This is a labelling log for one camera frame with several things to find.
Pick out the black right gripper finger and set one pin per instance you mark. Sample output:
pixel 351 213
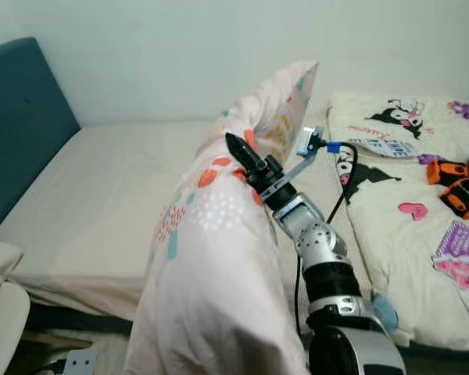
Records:
pixel 242 152

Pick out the pink patterned pillow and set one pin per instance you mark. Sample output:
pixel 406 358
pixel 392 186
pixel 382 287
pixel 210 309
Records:
pixel 211 266

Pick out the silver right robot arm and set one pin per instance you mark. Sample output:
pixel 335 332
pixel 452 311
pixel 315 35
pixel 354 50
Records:
pixel 328 273

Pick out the cream cartoon print quilt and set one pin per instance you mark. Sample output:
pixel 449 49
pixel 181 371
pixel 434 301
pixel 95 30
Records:
pixel 399 250

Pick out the beige sheeted mattress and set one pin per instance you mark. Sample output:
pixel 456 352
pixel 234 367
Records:
pixel 94 203

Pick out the small orange black device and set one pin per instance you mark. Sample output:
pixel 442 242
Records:
pixel 447 172

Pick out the light blue cloth piece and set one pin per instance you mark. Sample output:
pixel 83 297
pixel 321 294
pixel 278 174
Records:
pixel 386 314

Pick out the large orange black device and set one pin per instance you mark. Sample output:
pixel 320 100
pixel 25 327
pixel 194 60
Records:
pixel 463 199

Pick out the teal upholstered headboard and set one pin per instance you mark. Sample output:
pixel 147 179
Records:
pixel 19 125

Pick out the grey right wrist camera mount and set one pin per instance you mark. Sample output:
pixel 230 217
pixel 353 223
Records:
pixel 301 166

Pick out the grey metal bracket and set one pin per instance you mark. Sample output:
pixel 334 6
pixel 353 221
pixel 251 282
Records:
pixel 80 363

